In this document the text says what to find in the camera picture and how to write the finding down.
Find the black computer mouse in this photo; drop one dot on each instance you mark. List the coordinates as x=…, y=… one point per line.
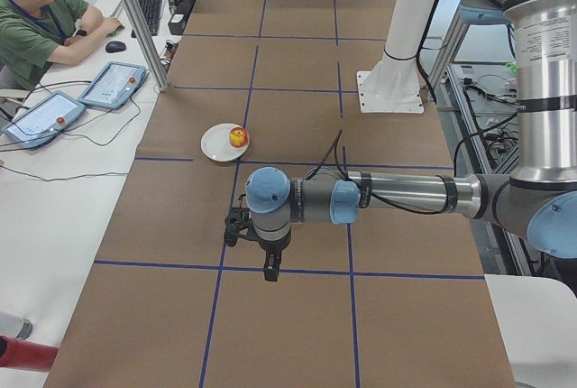
x=115, y=46

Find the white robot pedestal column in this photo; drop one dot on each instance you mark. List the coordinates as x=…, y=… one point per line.
x=392, y=86

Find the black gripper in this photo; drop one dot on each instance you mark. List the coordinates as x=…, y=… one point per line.
x=271, y=252

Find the far blue teach pendant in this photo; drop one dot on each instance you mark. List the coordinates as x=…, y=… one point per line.
x=114, y=85

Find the brown paper table cover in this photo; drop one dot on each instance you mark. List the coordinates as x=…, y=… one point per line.
x=221, y=267

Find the black box device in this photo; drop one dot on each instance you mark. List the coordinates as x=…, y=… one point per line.
x=178, y=21

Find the person in green shirt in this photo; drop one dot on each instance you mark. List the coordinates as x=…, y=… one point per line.
x=38, y=33

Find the blue teach pendant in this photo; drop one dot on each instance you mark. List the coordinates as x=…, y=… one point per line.
x=114, y=85
x=43, y=122

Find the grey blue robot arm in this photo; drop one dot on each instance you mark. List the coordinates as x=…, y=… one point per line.
x=536, y=201

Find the aluminium frame post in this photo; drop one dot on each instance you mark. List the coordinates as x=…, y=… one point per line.
x=146, y=43

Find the black keyboard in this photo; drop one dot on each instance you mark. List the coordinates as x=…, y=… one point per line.
x=152, y=11

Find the red yellow apple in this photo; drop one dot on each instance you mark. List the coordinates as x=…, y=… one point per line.
x=238, y=137

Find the red cylinder object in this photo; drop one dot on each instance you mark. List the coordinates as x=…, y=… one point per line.
x=26, y=355

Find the white round plate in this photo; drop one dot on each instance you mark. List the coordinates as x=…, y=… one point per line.
x=215, y=144

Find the near blue teach pendant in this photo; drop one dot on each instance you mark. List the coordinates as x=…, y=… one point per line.
x=43, y=122

